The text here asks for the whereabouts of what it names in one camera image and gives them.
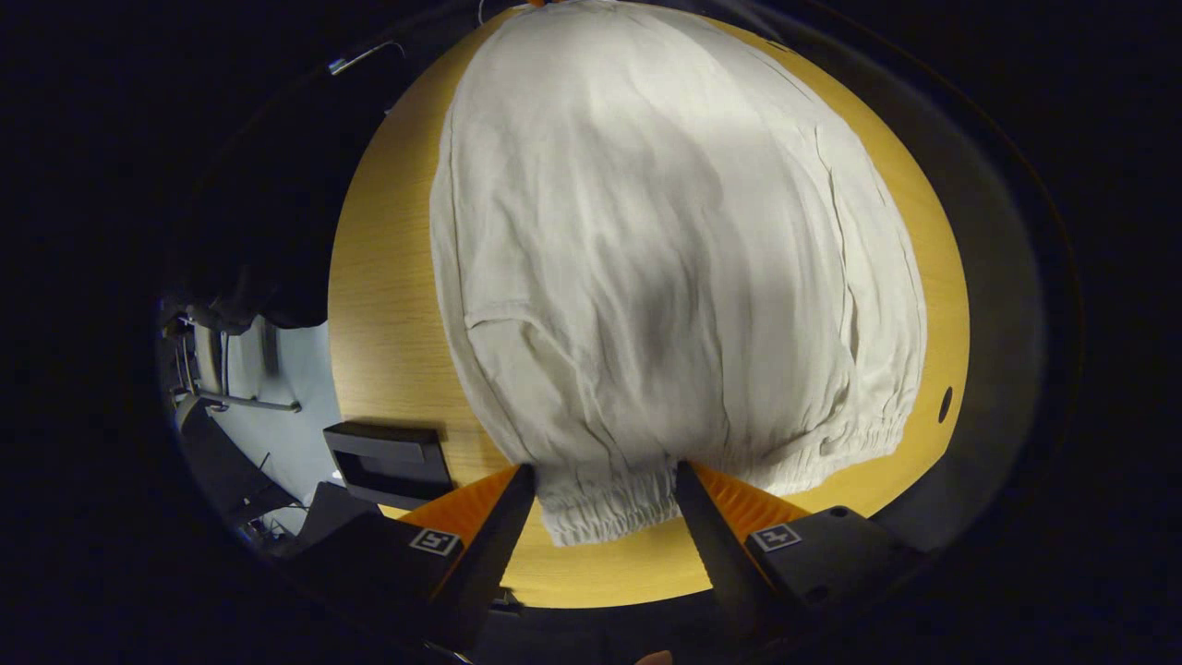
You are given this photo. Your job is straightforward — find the grey metal stand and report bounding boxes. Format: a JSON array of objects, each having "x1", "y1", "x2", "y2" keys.
[{"x1": 164, "y1": 314, "x2": 304, "y2": 415}]

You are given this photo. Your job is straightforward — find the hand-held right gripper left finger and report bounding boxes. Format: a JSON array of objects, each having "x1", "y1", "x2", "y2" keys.
[{"x1": 277, "y1": 464, "x2": 538, "y2": 652}]

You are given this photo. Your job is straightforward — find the white jeans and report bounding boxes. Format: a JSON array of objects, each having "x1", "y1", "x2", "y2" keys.
[{"x1": 429, "y1": 0, "x2": 927, "y2": 548}]

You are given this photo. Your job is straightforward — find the black table clamp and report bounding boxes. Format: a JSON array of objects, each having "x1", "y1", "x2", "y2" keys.
[{"x1": 322, "y1": 420, "x2": 455, "y2": 511}]

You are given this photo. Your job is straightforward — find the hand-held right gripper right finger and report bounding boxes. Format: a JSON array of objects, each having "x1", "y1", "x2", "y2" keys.
[{"x1": 674, "y1": 460, "x2": 927, "y2": 647}]

